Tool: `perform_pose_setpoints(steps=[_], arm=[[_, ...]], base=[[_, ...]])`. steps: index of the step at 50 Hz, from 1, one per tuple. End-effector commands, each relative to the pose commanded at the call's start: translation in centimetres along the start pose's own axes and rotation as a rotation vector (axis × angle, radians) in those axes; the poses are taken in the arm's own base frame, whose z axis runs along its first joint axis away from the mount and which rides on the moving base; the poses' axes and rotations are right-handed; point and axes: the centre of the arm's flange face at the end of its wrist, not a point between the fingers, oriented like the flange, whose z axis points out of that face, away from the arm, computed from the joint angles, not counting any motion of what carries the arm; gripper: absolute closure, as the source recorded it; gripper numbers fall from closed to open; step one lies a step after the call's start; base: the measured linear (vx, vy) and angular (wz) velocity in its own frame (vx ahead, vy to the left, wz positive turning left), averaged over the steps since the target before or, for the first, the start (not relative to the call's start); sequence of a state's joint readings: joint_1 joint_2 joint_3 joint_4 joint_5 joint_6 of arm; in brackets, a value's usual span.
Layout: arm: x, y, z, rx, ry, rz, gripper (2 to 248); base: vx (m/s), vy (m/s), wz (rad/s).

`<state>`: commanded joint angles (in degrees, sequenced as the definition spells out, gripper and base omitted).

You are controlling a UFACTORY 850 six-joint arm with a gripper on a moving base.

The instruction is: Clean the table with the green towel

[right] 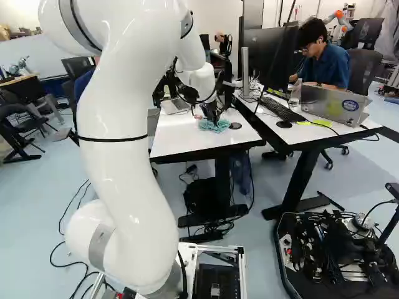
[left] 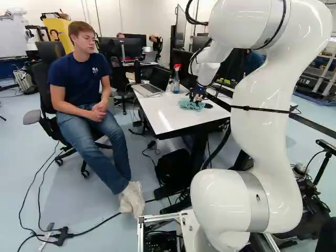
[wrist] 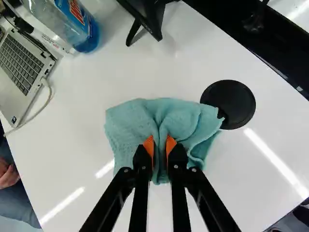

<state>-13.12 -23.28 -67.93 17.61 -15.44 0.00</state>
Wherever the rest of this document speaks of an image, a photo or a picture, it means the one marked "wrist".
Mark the person's legs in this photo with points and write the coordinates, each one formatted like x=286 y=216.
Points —
x=14 y=193

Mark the silver laptop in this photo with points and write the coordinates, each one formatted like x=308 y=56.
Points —
x=21 y=65

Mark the green towel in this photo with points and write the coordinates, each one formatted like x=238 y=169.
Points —
x=135 y=123

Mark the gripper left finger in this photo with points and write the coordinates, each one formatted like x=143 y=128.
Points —
x=141 y=166

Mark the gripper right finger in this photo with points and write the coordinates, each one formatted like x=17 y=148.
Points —
x=178 y=164

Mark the blue cleaner bottle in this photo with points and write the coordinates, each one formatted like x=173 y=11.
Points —
x=74 y=24

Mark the white table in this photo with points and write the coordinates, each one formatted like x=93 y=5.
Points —
x=169 y=72

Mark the black monitor stand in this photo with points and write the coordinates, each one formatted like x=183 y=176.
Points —
x=147 y=21

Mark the person's hand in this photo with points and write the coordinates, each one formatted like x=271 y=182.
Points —
x=7 y=175

